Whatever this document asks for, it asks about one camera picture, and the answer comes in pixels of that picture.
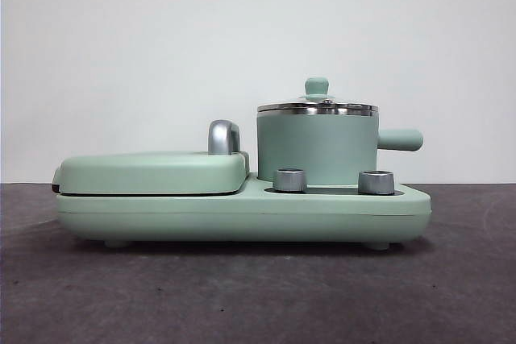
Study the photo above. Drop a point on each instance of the glass lid with green knob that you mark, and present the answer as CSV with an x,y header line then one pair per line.
x,y
317,86

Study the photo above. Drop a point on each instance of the silver control knob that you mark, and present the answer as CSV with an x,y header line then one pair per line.
x,y
289,181
375,183

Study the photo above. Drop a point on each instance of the green breakfast maker base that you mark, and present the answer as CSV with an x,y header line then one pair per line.
x,y
161,215

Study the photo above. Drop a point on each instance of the green griddle cover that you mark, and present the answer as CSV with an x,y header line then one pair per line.
x,y
141,171

